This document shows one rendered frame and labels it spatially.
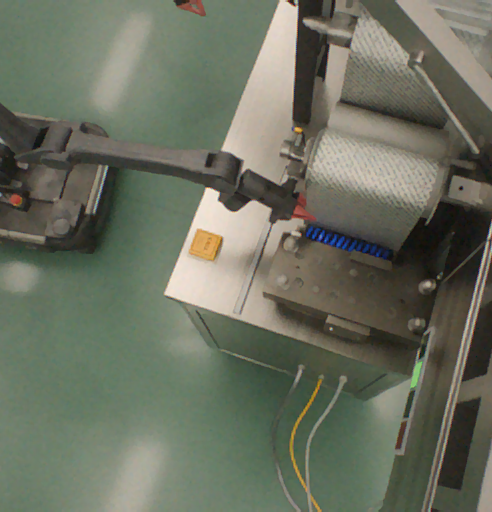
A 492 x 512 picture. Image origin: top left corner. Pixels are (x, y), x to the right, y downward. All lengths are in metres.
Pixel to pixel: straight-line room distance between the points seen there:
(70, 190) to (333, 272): 1.36
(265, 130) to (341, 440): 1.25
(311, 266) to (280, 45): 0.73
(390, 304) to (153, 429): 1.30
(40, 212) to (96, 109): 0.66
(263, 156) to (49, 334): 1.31
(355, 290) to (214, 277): 0.38
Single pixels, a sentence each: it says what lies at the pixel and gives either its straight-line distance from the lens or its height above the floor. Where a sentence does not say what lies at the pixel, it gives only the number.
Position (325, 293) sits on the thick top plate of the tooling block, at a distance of 1.39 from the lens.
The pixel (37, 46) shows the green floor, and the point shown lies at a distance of 3.19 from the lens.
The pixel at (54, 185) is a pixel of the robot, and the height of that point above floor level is 0.26.
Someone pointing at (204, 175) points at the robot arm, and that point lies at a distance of 1.29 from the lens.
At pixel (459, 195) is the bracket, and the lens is 1.23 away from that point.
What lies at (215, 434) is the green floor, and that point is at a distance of 2.38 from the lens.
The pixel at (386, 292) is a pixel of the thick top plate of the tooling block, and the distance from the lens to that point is 1.41.
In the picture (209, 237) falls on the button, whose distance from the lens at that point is 1.54.
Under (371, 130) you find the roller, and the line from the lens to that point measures 1.32.
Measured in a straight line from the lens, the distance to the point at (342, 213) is 1.32.
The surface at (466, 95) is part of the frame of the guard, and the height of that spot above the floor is 1.85.
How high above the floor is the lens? 2.37
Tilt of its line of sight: 73 degrees down
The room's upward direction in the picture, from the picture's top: 7 degrees counter-clockwise
